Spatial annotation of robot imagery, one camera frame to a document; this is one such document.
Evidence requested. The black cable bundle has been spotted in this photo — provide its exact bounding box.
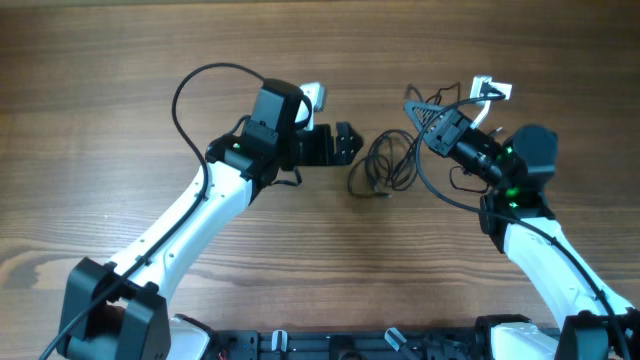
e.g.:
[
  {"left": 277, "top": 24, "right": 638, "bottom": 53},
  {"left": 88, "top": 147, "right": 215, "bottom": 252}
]
[{"left": 346, "top": 128, "right": 421, "bottom": 199}]

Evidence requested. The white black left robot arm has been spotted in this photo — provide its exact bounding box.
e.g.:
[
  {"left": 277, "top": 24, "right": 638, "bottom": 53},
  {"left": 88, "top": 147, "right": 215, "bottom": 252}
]
[{"left": 42, "top": 78, "right": 350, "bottom": 359}]

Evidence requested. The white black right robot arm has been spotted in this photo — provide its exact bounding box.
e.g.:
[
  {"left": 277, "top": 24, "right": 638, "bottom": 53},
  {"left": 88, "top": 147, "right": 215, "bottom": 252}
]
[{"left": 404, "top": 100, "right": 639, "bottom": 359}]

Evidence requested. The black left camera cable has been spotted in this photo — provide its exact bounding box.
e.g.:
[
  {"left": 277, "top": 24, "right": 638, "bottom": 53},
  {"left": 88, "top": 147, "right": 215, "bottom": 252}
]
[{"left": 37, "top": 62, "right": 266, "bottom": 360}]

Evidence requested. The black camera cable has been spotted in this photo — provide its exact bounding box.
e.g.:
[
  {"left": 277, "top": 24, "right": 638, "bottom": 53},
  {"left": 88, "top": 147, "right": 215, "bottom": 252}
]
[
  {"left": 37, "top": 62, "right": 266, "bottom": 360},
  {"left": 414, "top": 89, "right": 631, "bottom": 360}
]

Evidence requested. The black right camera cable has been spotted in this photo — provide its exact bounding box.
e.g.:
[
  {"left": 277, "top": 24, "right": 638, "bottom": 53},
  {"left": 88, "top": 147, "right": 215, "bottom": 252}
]
[{"left": 414, "top": 89, "right": 631, "bottom": 360}]

